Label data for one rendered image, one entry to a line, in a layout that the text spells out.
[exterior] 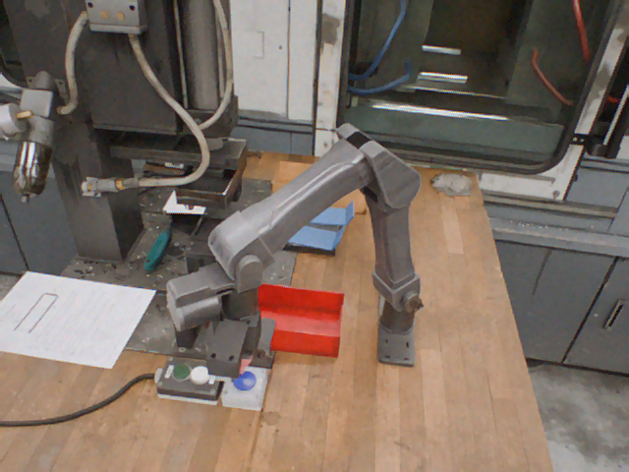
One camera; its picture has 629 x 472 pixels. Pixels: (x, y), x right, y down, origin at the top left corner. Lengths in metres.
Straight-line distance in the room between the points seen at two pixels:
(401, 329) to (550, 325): 1.18
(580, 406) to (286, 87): 1.62
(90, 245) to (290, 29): 0.82
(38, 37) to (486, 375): 0.99
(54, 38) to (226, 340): 0.59
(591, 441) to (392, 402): 1.37
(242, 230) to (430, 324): 0.53
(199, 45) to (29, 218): 1.56
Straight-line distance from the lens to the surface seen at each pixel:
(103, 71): 1.00
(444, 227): 1.37
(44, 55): 1.05
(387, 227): 0.83
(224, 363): 0.72
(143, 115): 1.00
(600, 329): 2.20
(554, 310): 2.09
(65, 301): 1.18
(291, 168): 1.44
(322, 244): 1.21
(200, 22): 0.93
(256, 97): 1.69
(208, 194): 0.99
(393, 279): 0.91
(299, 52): 1.60
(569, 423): 2.25
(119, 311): 1.12
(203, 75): 0.96
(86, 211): 1.18
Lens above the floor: 1.67
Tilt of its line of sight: 37 degrees down
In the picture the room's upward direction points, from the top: 3 degrees clockwise
